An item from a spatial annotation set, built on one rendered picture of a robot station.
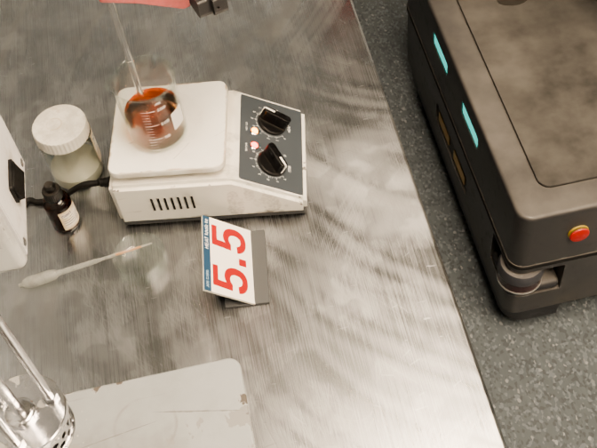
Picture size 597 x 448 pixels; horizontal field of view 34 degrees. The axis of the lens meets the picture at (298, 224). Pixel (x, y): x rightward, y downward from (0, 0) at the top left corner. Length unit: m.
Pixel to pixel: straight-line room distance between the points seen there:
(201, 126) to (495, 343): 0.94
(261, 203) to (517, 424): 0.86
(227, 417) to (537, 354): 0.98
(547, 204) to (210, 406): 0.77
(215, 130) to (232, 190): 0.06
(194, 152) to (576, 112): 0.83
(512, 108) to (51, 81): 0.78
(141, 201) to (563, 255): 0.83
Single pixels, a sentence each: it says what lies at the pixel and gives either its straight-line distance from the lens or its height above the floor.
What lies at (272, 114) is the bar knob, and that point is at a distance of 1.03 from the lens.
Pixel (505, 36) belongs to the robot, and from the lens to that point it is 1.76.
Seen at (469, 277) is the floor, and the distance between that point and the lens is 1.87.
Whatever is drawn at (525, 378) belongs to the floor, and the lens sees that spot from 1.77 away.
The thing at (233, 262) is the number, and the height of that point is 0.77.
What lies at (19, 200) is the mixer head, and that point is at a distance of 0.54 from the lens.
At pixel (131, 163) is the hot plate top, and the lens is 0.99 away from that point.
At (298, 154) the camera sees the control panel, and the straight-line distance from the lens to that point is 1.03.
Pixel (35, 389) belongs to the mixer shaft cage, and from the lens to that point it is 0.77.
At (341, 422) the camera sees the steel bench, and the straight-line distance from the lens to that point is 0.90.
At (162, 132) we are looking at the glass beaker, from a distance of 0.97.
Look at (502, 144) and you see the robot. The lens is 1.59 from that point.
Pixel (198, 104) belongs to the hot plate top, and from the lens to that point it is 1.02.
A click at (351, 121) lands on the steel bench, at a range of 1.10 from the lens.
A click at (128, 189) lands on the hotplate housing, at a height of 0.82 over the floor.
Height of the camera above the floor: 1.57
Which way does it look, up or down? 54 degrees down
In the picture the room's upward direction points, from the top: 9 degrees counter-clockwise
